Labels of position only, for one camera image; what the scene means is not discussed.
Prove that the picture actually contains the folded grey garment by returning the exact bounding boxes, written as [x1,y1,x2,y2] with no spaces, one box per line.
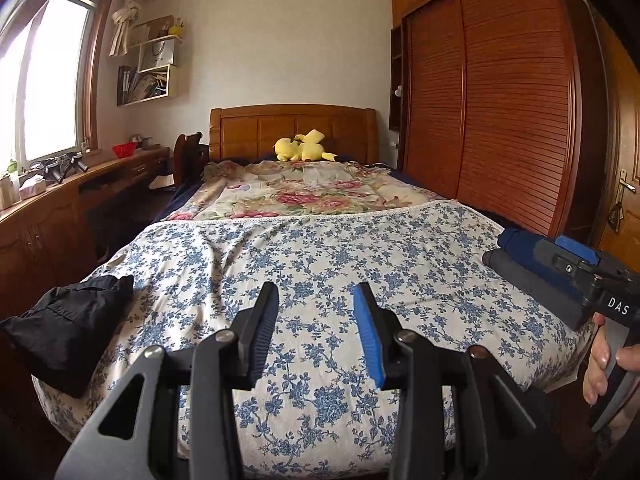
[482,249,596,331]

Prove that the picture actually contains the beige flat box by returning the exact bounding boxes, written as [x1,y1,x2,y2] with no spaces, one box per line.
[129,16,173,46]

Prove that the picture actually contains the tied beige curtain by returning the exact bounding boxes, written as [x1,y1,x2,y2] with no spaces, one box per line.
[109,0,152,57]

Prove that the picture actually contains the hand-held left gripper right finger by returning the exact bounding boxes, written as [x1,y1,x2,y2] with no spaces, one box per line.
[353,281,571,480]

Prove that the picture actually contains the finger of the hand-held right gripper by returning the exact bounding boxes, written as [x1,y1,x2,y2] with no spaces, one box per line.
[531,238,596,286]
[554,234,601,266]

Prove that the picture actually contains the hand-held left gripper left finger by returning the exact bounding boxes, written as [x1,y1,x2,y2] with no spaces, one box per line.
[55,281,280,480]

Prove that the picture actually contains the black hand tools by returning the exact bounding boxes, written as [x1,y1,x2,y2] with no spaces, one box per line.
[37,152,90,183]

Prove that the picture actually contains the long wooden desk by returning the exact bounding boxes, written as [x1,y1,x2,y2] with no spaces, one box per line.
[0,146,171,321]

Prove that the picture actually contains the wooden door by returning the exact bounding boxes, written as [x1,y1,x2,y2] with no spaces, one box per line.
[595,25,640,261]

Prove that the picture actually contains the yellow plush toy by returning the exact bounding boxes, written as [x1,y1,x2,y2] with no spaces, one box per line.
[273,130,337,163]

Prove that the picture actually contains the black double-breasted coat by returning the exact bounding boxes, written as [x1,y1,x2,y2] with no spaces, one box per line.
[0,274,135,400]

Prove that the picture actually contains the row of books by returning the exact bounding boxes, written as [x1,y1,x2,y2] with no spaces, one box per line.
[118,66,171,106]

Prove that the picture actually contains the wooden slatted wardrobe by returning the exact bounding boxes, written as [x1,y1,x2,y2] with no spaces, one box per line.
[390,0,601,241]

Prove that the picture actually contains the brass door handle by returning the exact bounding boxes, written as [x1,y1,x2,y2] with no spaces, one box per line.
[607,170,631,233]

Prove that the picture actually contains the wooden chair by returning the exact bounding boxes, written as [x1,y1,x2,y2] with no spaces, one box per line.
[172,131,210,186]

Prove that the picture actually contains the pink floral quilt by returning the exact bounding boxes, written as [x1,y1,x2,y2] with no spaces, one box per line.
[162,160,453,223]

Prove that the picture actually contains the blue floral blanket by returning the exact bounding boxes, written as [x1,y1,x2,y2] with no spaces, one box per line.
[32,199,596,480]

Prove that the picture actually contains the white paper bag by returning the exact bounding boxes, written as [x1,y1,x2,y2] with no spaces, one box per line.
[138,40,176,72]

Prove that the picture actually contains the person's right hand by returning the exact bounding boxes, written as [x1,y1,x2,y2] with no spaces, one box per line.
[582,312,640,406]

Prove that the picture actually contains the white wall shelf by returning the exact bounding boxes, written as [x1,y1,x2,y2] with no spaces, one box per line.
[116,15,183,107]

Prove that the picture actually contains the wooden headboard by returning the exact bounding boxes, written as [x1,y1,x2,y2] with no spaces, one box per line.
[209,104,378,165]

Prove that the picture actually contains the wood-framed window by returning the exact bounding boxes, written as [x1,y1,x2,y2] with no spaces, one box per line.
[0,0,116,171]

